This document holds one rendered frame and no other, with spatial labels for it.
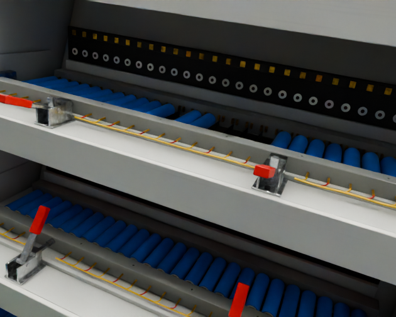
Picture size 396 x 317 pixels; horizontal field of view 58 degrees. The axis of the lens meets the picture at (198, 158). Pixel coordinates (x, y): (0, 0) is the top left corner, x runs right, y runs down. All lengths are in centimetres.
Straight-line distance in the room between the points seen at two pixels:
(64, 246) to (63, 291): 7
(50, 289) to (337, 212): 34
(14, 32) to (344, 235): 52
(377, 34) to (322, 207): 16
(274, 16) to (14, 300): 44
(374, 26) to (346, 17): 2
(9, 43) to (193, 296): 44
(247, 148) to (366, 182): 12
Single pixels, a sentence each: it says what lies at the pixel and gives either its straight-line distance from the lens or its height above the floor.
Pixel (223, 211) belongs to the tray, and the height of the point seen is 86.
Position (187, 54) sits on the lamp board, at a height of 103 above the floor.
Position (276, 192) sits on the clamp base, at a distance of 34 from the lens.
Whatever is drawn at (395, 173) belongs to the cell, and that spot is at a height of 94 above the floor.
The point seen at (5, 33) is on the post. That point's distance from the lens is 61.
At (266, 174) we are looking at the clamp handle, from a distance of 27.
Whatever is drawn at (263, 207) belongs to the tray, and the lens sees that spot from 34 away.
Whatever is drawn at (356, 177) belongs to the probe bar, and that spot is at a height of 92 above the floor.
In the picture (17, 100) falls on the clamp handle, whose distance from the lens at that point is 41.
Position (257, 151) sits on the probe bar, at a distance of 38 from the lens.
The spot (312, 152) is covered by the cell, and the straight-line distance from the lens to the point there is 41.
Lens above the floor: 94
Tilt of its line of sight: 6 degrees down
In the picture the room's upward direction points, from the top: 14 degrees clockwise
